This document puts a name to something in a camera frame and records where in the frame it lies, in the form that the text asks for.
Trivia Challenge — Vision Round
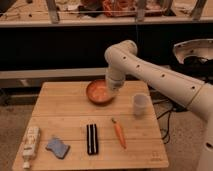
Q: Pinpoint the clear plastic cup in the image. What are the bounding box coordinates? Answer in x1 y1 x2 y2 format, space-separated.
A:
132 93 150 116

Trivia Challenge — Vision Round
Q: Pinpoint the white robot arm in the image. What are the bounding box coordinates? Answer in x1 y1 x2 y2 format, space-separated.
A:
104 40 213 171

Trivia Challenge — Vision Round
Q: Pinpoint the wooden table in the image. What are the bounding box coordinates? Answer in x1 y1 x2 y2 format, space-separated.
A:
11 80 170 171

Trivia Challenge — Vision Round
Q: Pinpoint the black striped eraser block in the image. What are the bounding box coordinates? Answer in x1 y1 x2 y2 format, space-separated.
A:
86 124 99 155

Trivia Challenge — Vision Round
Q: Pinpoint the white robot base shell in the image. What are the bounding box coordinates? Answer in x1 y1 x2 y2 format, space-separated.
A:
173 39 213 64

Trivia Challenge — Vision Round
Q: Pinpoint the orange carrot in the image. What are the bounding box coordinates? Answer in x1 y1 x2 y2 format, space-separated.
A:
112 118 126 148

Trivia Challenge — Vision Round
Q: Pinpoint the orange bowl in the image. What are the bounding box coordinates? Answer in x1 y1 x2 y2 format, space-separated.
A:
86 79 114 105

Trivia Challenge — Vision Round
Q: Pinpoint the black cable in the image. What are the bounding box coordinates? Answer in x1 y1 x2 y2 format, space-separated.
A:
155 99 181 145

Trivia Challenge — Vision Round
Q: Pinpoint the blue sponge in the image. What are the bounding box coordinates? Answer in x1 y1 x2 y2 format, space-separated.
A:
45 137 70 159

